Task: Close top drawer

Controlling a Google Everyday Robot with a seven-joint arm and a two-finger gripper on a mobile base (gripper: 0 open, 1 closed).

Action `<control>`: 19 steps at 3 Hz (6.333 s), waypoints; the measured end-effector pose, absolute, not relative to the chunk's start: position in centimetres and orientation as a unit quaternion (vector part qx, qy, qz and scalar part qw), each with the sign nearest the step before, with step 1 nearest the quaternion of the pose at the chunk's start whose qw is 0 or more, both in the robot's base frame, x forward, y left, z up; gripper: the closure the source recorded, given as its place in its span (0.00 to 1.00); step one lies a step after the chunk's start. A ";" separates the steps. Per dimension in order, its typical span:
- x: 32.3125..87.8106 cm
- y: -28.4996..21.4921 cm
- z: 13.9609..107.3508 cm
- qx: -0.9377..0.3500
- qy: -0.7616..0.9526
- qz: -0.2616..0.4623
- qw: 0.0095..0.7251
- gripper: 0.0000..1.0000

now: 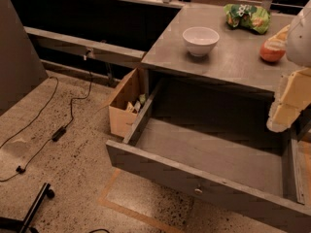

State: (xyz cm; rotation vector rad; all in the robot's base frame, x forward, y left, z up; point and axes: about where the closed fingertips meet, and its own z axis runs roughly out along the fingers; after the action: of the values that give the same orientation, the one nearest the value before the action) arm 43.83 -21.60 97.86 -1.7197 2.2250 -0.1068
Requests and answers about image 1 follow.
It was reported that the grey drawer cabinet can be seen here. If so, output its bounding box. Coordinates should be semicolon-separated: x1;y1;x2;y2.
141;3;311;148

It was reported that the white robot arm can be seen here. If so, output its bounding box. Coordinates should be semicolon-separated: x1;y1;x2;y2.
266;1;311;132

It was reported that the red apple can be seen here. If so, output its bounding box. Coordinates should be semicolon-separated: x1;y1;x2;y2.
259;39;286;62

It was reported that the white ceramic bowl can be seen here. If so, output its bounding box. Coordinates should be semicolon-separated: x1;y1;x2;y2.
183;26;220;56

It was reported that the cardboard box with items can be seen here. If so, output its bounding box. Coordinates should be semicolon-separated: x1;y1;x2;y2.
108;68;147;138

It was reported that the green chip bag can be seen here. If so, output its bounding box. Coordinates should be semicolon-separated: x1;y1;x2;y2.
224;4;270;34

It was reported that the grey metal rail beam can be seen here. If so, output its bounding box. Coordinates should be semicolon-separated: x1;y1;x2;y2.
24;26;146;69

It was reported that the grey top drawer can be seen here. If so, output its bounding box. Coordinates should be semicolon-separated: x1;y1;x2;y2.
106;79;311;233

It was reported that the black chair base leg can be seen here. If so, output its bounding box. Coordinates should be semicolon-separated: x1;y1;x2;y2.
0;183;54;233

